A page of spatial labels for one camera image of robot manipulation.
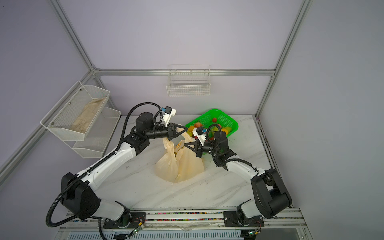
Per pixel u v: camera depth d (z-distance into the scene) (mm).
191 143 732
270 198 429
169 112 638
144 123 565
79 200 415
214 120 1144
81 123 753
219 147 658
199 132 671
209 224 731
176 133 666
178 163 771
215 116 1133
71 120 767
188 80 956
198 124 1031
